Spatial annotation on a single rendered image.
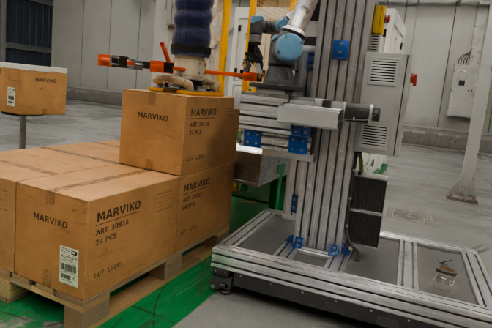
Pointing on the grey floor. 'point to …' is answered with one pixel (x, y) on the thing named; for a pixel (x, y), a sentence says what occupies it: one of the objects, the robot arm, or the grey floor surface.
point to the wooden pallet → (8, 284)
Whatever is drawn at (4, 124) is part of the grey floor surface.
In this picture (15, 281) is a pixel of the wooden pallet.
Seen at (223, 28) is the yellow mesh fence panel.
